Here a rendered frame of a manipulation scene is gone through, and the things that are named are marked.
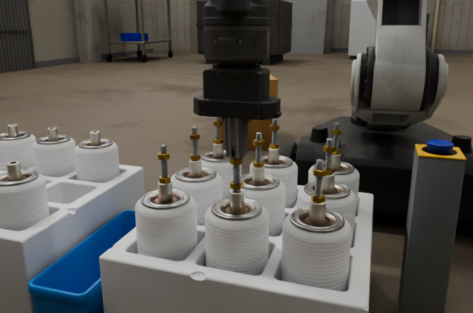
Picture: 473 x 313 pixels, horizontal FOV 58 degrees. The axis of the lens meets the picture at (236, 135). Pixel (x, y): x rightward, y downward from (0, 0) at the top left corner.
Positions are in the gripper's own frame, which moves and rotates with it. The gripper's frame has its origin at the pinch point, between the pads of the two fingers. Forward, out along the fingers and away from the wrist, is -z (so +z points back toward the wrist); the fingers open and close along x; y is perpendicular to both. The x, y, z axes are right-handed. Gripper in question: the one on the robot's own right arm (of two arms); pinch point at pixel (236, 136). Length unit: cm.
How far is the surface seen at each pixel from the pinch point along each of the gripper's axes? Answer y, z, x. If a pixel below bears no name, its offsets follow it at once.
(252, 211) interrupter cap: -0.6, -11.0, 2.6
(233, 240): -4.7, -13.9, 1.1
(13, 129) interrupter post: 23, -9, -65
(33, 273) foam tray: -6.2, -25.1, -33.8
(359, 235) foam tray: 11.5, -18.5, 17.6
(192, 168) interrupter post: 10.7, -9.7, -11.8
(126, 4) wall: 598, 47, -391
